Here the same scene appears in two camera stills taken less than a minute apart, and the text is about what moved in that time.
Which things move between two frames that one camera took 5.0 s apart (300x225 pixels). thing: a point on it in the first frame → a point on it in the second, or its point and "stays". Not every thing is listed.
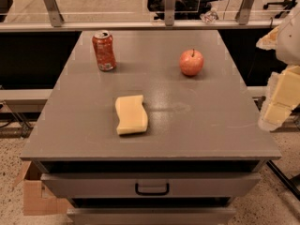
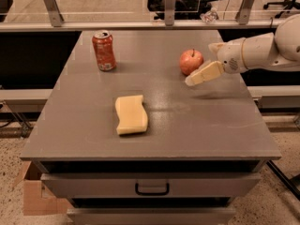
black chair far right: x=288 y=4 stays
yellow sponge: x=132 y=114 stays
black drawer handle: x=152 y=193 stays
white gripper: x=290 y=44 → x=230 y=57
